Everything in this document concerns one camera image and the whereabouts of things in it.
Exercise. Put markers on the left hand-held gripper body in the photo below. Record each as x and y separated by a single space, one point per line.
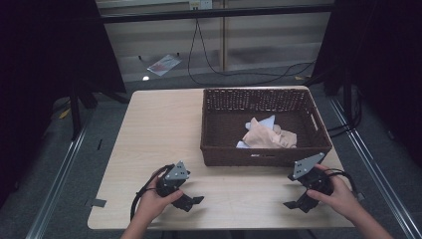
167 186

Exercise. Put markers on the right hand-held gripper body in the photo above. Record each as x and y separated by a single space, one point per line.
315 181

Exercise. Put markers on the person's left hand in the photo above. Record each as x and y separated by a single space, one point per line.
151 204

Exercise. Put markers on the person's right hand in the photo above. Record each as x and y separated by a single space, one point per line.
338 195

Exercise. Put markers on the beige cloth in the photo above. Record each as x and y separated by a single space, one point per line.
265 137

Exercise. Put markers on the grey tape strip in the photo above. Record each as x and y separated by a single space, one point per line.
98 202

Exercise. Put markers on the light blue cloth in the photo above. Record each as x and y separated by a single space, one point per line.
268 122

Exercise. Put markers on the brown wicker basket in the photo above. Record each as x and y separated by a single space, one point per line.
225 126

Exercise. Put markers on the black metal stand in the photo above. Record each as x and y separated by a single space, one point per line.
76 113

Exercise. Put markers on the paper sheet on floor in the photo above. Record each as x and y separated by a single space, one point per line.
164 64

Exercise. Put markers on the yellow tape piece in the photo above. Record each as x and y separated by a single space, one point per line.
64 113

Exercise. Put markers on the black curtain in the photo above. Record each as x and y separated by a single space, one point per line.
49 49
381 59

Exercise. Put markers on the black horizontal bar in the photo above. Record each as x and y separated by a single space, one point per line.
215 13

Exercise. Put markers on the metal floor rail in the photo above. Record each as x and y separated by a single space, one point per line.
378 172
56 186

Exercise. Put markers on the white wall socket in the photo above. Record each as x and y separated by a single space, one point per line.
200 4

